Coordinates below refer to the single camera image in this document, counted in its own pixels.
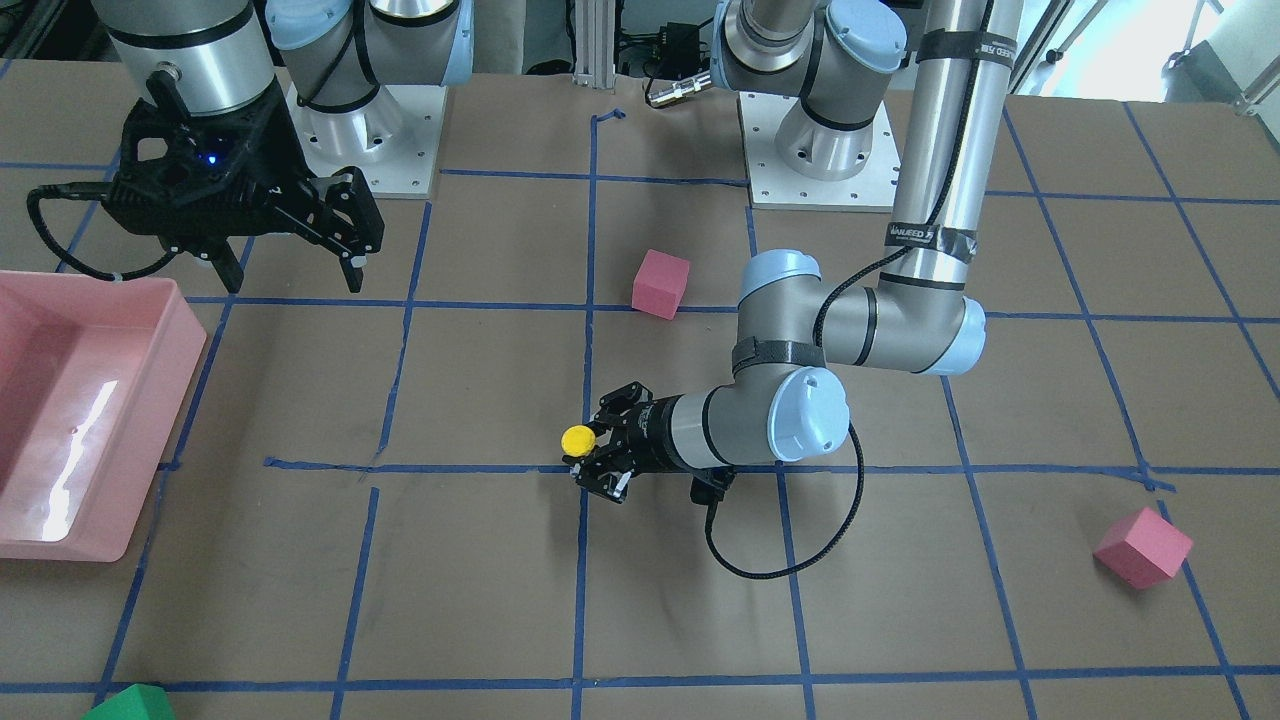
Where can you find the pink plastic bin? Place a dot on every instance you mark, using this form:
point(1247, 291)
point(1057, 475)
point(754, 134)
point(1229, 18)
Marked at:
point(92, 378)

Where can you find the pink cube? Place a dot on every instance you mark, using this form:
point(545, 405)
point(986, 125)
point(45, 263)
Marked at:
point(660, 284)
point(1144, 549)

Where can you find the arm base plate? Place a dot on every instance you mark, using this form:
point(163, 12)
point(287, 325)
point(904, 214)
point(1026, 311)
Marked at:
point(796, 163)
point(394, 139)

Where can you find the pink cube far side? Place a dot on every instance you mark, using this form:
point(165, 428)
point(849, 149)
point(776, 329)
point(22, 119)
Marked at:
point(1144, 549)

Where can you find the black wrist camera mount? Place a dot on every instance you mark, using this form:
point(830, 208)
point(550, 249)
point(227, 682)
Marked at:
point(709, 485)

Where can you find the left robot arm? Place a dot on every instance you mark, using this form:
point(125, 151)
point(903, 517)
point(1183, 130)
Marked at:
point(784, 403)

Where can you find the aluminium frame post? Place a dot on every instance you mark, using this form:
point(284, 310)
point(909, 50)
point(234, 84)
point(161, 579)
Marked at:
point(594, 35)

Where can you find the pink cube near centre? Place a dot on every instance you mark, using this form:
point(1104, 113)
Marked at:
point(660, 284)

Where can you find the green cube near bin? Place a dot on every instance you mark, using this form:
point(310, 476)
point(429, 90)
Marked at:
point(136, 702)

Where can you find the yellow push button switch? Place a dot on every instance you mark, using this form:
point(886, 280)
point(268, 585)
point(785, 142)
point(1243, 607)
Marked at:
point(586, 446)

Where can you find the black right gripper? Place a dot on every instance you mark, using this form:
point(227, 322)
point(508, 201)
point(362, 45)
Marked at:
point(268, 137)

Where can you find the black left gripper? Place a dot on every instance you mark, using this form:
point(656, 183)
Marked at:
point(651, 432)

